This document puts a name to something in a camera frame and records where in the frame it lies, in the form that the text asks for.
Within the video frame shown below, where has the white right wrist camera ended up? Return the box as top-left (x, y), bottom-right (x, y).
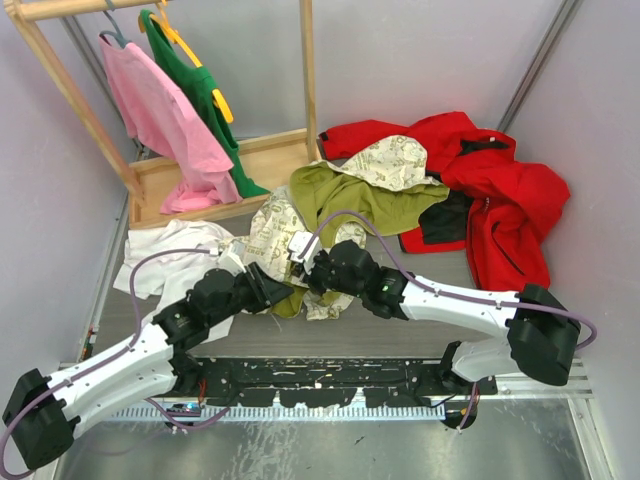
top-left (287, 231), bottom-right (322, 270)

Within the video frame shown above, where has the wooden clothes rack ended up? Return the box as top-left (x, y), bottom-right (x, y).
top-left (4, 1), bottom-right (320, 229)

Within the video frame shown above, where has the olive green jacket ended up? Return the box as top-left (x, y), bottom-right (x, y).
top-left (244, 135), bottom-right (449, 320)

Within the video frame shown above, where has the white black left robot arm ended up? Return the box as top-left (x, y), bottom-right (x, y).
top-left (1, 263), bottom-right (294, 470)

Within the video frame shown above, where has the grey clothes hanger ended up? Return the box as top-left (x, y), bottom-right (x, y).
top-left (99, 0), bottom-right (129, 49)

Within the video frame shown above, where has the green t-shirt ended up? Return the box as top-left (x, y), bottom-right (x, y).
top-left (139, 10), bottom-right (268, 198)

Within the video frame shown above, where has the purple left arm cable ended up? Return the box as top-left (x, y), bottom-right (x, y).
top-left (0, 245), bottom-right (224, 479)

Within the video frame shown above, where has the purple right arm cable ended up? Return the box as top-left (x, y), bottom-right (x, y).
top-left (304, 209), bottom-right (600, 351)

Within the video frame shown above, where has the yellow clothes hanger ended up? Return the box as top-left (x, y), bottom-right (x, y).
top-left (154, 1), bottom-right (234, 124)

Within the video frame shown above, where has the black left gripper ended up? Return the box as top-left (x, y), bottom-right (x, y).
top-left (207, 261), bottom-right (292, 327)

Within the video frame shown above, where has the pink t-shirt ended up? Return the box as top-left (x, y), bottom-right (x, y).
top-left (98, 37), bottom-right (242, 214)

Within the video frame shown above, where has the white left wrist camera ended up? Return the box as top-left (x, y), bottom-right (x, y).
top-left (218, 240), bottom-right (246, 275)

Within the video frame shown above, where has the white cloth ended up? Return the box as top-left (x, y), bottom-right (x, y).
top-left (113, 220), bottom-right (234, 327)

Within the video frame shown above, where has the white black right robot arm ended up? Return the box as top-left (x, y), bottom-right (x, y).
top-left (291, 241), bottom-right (581, 394)

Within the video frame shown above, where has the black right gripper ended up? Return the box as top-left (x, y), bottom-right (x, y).
top-left (293, 249), bottom-right (366, 299)

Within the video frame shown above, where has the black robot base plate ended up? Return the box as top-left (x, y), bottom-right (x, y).
top-left (161, 356), bottom-right (471, 408)

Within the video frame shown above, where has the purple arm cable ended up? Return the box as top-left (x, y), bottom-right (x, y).
top-left (0, 245), bottom-right (224, 479)
top-left (304, 209), bottom-right (600, 351)

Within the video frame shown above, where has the slotted cable duct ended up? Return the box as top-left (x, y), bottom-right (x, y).
top-left (108, 402), bottom-right (446, 423)

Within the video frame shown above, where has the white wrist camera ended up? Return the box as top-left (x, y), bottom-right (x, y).
top-left (218, 240), bottom-right (246, 275)
top-left (287, 231), bottom-right (322, 270)

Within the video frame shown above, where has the red jacket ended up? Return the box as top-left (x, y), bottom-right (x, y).
top-left (319, 111), bottom-right (570, 291)

